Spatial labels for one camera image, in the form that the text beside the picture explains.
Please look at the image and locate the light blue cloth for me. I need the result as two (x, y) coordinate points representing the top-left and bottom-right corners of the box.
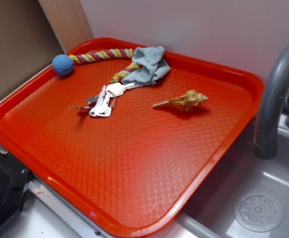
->
(121, 46), (171, 87)

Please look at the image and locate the red plastic tray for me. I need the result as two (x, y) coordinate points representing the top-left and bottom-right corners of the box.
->
(0, 52), (264, 238)

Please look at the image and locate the silver key bunch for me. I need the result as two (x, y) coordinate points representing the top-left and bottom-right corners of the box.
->
(69, 83), (136, 117)

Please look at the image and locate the brown spiral seashell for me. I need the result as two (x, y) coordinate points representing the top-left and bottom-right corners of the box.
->
(152, 90), (208, 112)

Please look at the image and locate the blue rubber ball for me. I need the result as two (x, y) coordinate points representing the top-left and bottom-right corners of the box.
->
(52, 55), (73, 76)

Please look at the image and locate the grey sink faucet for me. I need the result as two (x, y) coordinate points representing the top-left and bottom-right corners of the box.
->
(254, 44), (289, 159)

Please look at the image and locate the light wooden board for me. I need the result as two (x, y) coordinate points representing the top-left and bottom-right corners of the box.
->
(39, 0), (94, 53)

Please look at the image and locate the grey plastic sink basin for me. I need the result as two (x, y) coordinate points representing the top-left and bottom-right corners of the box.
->
(176, 123), (289, 238)

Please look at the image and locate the brown cardboard panel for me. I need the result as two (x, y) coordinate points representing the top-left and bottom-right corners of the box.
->
(0, 0), (64, 101)

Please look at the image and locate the round sink drain strainer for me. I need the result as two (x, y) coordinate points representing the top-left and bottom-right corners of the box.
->
(233, 189), (285, 233)

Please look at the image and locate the multicolour braided rope toy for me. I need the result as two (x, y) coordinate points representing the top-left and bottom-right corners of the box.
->
(69, 48), (143, 84)

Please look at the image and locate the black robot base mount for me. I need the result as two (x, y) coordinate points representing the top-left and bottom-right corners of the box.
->
(0, 153), (32, 230)

